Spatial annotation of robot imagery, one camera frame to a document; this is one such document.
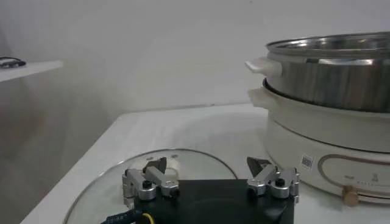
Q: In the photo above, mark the round glass lid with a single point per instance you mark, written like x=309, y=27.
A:
x=100, y=194

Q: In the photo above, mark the white electric cooker base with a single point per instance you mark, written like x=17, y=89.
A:
x=304, y=128

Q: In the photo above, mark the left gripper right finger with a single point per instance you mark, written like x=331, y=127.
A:
x=283, y=184

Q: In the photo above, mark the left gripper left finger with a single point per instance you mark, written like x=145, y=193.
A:
x=138, y=182

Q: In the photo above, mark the white utility table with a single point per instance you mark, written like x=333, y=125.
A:
x=36, y=68

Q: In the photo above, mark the stainless steel steamer basket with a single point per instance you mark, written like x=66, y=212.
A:
x=320, y=85

